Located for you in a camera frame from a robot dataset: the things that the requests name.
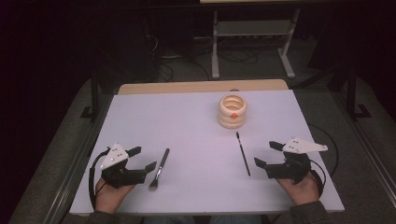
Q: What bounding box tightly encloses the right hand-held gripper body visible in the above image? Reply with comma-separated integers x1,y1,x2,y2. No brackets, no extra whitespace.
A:
265,136,329,185

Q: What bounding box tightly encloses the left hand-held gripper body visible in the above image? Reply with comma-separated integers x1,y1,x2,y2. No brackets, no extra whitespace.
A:
100,143,148,189

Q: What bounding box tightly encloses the black makeup brush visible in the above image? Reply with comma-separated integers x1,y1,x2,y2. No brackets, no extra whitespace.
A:
148,147,171,191

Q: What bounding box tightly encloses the thin black spoolie brush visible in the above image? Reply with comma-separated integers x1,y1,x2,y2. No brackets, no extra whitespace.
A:
235,131,251,177

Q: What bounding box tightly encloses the person's left hand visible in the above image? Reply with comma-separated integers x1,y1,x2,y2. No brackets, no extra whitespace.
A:
94,177,136,215

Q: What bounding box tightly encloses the person's right hand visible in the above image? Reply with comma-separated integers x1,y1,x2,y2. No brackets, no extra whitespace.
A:
276,172,322,206

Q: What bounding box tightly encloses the black metal stand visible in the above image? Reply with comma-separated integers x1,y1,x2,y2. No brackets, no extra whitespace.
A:
79,76,101,123
346,66,373,121

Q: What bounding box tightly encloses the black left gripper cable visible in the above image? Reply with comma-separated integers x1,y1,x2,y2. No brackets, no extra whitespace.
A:
88,147,112,210

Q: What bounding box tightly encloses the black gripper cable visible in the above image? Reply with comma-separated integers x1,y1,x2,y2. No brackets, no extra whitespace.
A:
307,123,341,198
88,147,112,210

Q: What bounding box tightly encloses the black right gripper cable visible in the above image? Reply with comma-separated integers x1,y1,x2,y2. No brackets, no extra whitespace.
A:
307,123,341,198

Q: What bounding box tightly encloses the black floor cable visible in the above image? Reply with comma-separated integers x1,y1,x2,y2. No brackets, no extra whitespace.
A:
218,49,260,65
158,61,176,83

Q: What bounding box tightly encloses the grey metal desk frame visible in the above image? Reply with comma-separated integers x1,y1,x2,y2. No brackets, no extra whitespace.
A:
210,8,302,80

